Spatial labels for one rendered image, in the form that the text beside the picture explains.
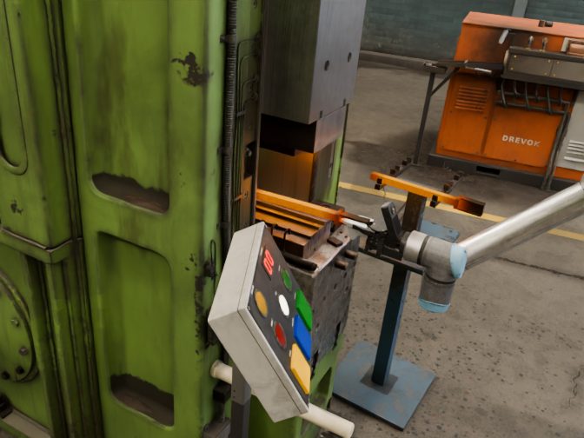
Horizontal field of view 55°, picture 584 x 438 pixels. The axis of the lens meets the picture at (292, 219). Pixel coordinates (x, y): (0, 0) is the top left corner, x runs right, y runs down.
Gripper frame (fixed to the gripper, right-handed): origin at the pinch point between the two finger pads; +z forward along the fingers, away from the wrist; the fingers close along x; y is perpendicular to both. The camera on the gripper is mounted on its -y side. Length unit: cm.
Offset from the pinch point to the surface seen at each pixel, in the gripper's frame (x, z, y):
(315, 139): -12.2, 7.7, -26.4
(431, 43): 735, 177, 66
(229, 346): -74, -8, -7
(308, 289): -16.2, 2.4, 18.7
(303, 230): -6.2, 10.8, 5.8
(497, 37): 351, 24, -11
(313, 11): -18, 10, -59
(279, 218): -3.9, 20.8, 6.0
